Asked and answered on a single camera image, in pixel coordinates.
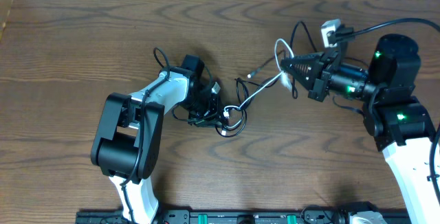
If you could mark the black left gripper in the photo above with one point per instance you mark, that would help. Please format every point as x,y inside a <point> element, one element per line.
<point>213,118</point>

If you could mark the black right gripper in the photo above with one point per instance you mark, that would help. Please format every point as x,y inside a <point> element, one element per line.
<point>325,61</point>

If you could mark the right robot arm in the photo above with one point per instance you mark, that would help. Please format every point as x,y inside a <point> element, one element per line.
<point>400,125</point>

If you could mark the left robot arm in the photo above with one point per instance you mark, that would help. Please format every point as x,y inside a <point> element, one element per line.
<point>127,141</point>

